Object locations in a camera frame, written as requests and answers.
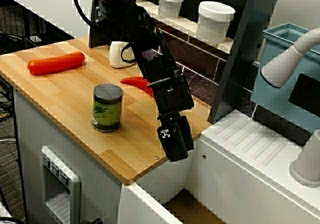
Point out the green labelled tin can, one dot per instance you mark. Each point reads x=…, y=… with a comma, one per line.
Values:
x=107, y=108

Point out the dark shelf unit with tiles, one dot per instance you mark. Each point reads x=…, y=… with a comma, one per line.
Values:
x=237, y=58

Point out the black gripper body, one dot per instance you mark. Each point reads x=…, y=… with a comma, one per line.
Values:
x=172, y=96

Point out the white toy detergent bottle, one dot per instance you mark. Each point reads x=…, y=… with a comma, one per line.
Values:
x=116, y=56

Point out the tall white plastic jar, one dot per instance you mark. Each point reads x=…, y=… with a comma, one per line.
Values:
x=212, y=23

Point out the grey toy faucet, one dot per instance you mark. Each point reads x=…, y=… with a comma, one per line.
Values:
x=280, y=68

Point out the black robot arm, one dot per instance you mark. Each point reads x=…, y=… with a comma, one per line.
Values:
x=150, y=33

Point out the white toy kitchen cabinet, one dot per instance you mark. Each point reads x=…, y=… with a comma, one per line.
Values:
x=30, y=123

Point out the orange toy sausage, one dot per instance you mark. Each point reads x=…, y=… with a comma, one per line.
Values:
x=55, y=63

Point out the white toy sink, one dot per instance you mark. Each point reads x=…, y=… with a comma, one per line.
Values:
x=237, y=138

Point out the blue plastic bin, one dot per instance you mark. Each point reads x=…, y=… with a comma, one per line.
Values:
x=270, y=93

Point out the black mesh panel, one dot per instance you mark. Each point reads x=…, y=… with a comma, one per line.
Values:
x=20, y=23

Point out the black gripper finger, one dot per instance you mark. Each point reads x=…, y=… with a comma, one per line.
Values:
x=178, y=146
x=189, y=136

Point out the red toy chili pepper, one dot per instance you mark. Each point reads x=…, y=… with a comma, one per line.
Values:
x=136, y=81

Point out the small white plastic jar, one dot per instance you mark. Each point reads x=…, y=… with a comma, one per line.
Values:
x=170, y=3

